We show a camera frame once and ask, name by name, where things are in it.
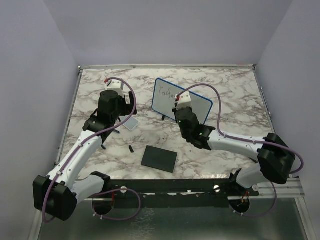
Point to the black rectangular eraser pad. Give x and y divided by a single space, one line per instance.
159 159

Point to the small white-framed grey tablet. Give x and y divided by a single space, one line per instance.
131 123

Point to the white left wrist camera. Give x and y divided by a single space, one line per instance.
115 85

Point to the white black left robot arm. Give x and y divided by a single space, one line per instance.
58 193

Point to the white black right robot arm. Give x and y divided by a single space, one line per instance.
273 159

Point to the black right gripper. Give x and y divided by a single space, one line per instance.
175 111

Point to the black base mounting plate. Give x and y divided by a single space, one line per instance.
183 193

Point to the black marker cap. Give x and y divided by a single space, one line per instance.
131 149

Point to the blue-framed whiteboard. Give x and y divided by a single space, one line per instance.
164 101

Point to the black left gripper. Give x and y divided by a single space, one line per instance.
128 108

